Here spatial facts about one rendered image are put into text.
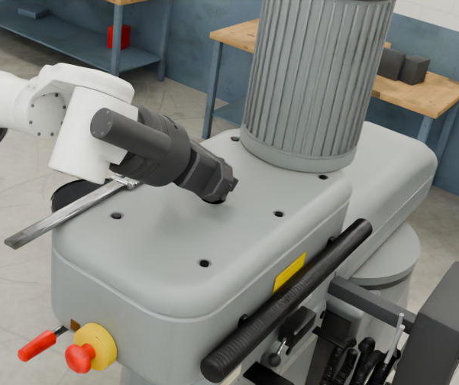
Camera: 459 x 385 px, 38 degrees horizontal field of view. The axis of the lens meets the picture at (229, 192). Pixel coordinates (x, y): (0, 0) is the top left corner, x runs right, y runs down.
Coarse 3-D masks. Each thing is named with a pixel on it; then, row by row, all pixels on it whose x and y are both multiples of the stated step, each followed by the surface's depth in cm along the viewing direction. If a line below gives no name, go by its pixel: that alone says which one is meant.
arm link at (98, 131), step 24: (72, 96) 75; (96, 96) 73; (72, 120) 73; (96, 120) 71; (120, 120) 70; (144, 120) 78; (72, 144) 73; (96, 144) 73; (120, 144) 72; (144, 144) 74; (168, 144) 76; (72, 168) 73; (96, 168) 74; (120, 168) 79; (144, 168) 79
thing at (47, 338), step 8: (56, 328) 94; (64, 328) 95; (40, 336) 92; (48, 336) 92; (56, 336) 94; (32, 344) 91; (40, 344) 91; (48, 344) 92; (24, 352) 89; (32, 352) 90; (40, 352) 91; (24, 360) 90
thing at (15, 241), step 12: (120, 180) 95; (96, 192) 91; (108, 192) 91; (72, 204) 88; (84, 204) 88; (48, 216) 84; (60, 216) 85; (72, 216) 86; (24, 228) 82; (36, 228) 82; (48, 228) 82; (12, 240) 79; (24, 240) 80
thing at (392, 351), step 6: (402, 318) 117; (396, 330) 119; (402, 330) 114; (396, 336) 115; (396, 342) 116; (390, 348) 118; (396, 348) 121; (402, 348) 127; (390, 354) 118; (396, 360) 127; (396, 366) 125; (390, 372) 128
